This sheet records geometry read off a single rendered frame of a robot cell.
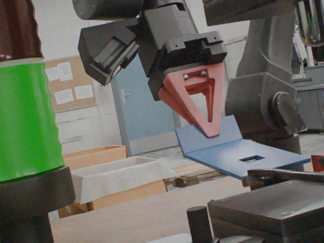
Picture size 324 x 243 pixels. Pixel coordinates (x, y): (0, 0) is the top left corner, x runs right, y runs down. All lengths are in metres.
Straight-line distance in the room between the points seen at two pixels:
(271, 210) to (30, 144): 0.22
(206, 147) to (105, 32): 0.16
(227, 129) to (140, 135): 10.87
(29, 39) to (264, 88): 0.64
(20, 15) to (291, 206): 0.24
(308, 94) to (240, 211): 9.15
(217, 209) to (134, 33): 0.32
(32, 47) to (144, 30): 0.53
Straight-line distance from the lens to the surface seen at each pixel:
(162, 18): 0.73
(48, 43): 11.38
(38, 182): 0.20
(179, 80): 0.70
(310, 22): 0.40
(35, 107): 0.21
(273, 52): 0.87
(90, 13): 0.72
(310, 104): 9.55
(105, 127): 11.45
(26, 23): 0.21
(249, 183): 0.54
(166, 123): 11.71
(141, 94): 11.60
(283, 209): 0.40
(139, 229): 0.84
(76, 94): 11.35
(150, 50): 0.73
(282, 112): 0.83
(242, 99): 0.85
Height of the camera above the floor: 1.07
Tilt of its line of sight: 3 degrees down
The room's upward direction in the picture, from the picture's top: 11 degrees counter-clockwise
